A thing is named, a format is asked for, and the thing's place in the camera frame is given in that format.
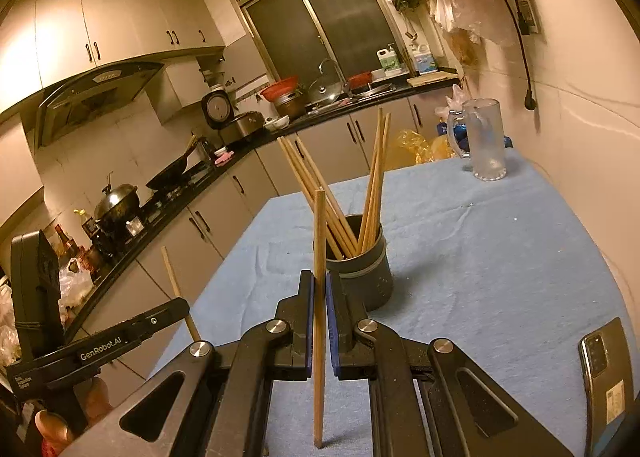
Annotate wooden cutting board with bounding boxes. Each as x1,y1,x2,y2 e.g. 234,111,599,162
406,71,453,88

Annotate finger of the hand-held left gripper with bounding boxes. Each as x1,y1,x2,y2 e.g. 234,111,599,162
144,298,191,339

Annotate glass pot lid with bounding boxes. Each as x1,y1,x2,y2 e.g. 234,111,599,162
306,59,346,108

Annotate kitchen window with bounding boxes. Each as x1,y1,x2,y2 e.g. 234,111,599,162
220,0,416,88

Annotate black power cable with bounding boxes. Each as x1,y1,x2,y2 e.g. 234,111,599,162
487,0,538,112

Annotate beige base cabinets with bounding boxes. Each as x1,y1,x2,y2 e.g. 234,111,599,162
65,87,451,408

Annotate red plastic basin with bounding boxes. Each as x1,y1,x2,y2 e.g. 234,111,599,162
260,77,301,102

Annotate silver electric cooker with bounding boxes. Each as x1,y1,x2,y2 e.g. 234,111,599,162
220,112,266,145

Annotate person's left hand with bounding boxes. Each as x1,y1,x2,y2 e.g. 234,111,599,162
34,377,113,457

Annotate black kitchen countertop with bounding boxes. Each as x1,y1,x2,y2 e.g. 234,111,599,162
65,74,461,318

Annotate white plastic bag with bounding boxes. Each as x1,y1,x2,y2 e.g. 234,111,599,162
434,84,473,120

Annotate wall power strip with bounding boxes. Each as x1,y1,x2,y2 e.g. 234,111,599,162
512,0,543,38

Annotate white green detergent bottle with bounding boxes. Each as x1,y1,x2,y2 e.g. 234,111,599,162
376,44,403,75

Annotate beige wall cabinets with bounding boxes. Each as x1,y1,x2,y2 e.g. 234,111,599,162
0,0,226,112

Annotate black wok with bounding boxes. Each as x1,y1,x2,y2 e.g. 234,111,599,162
145,137,201,190

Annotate yellow plastic bag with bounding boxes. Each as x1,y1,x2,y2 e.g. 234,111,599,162
397,129,451,165

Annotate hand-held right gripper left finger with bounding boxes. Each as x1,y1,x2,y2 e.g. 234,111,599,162
59,270,316,457

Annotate clear glass mug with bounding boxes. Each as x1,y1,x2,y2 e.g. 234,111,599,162
446,98,508,182

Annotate translucent plastic bag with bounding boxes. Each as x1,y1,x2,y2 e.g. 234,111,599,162
57,257,96,318

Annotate black range hood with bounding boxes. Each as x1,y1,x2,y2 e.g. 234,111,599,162
34,61,166,148

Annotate blue plastic bag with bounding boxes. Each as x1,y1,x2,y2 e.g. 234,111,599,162
436,119,473,158

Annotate steel pot with lid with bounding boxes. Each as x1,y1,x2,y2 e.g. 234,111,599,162
94,177,142,233

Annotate blue tablecloth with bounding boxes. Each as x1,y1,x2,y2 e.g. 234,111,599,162
147,147,638,457

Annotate bunch of wooden chopsticks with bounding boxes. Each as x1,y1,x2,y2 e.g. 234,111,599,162
276,108,392,260

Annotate dark grey utensil holder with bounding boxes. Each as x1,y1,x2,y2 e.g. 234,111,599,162
312,214,394,312

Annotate white blue detergent bottle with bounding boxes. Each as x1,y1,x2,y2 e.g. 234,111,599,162
412,44,438,75

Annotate grey smartphone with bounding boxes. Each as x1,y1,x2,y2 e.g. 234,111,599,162
578,317,628,457

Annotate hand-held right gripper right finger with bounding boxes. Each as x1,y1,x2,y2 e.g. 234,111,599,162
325,272,574,457

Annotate long wooden chopstick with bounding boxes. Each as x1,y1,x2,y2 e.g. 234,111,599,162
313,188,327,449
160,246,202,344

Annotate dark cooking pot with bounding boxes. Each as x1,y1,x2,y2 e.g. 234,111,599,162
272,92,307,120

